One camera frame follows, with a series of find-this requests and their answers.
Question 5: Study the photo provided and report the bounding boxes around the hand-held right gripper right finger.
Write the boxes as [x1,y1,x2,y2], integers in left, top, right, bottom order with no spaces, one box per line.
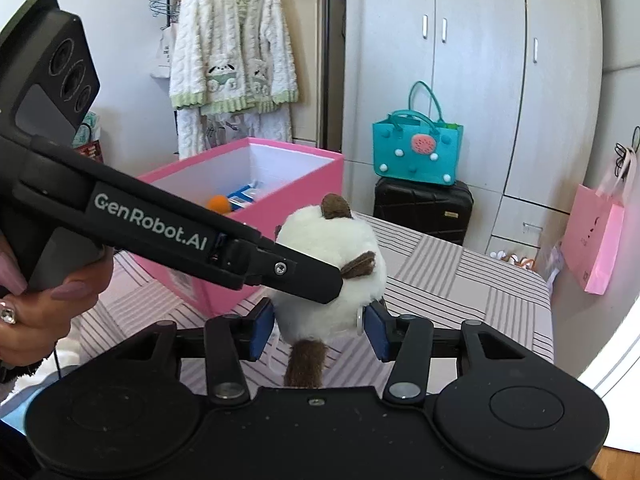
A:
[365,301,533,403]

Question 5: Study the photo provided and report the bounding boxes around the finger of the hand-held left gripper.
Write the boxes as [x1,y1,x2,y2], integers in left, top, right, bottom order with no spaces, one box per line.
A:
[220,237,346,306]

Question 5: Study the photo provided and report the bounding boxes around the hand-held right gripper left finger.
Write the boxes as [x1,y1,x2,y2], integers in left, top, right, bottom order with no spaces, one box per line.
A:
[132,299,276,403]

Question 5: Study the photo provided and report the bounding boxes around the white sheep plush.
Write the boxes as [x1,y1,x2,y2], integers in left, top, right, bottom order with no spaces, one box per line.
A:
[270,192,388,390]

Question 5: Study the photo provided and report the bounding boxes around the pink storage box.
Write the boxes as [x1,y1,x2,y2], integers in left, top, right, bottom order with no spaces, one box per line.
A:
[131,136,346,318]

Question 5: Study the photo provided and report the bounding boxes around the blue wet wipes packet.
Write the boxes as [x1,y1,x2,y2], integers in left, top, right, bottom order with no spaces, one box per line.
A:
[226,180,266,208]

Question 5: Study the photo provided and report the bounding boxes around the person's left hand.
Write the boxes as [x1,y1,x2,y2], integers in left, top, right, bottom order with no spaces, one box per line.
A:
[0,235,115,368]

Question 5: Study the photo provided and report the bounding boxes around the blue tissue pack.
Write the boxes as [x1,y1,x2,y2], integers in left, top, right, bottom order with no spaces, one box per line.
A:
[72,112,103,148]

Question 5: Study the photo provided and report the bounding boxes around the striped tablecloth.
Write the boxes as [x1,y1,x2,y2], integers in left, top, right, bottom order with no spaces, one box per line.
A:
[0,210,556,411]

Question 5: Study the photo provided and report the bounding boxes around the black suitcase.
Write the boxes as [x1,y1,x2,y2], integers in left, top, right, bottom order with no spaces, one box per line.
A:
[373,176,474,247]

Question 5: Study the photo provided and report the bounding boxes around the white fluffy pajama pants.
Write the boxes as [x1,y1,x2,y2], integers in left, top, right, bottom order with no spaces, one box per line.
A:
[176,105,295,161]

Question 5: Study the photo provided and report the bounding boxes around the teal felt tote bag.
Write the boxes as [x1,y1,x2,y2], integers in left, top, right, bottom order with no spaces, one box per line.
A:
[371,80,464,187]

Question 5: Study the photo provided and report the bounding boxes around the white canvas tote bag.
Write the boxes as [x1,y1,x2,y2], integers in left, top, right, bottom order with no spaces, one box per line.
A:
[149,22,177,79]

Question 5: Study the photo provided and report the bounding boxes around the clear plastic bag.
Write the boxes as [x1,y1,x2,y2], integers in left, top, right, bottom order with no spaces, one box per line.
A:
[545,240,566,291]

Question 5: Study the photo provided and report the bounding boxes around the white fluffy cardigan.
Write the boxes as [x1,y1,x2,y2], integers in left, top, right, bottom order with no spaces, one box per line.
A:
[169,0,301,116]

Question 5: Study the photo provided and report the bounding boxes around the pink paper bag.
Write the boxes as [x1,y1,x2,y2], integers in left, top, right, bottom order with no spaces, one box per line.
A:
[560,147,638,296]

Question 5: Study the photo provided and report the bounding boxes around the white door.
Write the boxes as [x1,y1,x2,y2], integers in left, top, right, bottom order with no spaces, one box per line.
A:
[575,317,640,396]

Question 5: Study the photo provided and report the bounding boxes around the light wooden cabinet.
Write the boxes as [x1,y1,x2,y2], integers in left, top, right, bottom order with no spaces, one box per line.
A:
[287,0,346,153]

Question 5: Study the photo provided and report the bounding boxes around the grey three-door wardrobe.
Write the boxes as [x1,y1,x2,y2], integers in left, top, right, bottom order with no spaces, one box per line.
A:
[341,0,606,263]

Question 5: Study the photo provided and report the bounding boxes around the wire hangers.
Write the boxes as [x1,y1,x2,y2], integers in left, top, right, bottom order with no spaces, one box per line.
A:
[148,0,183,31]

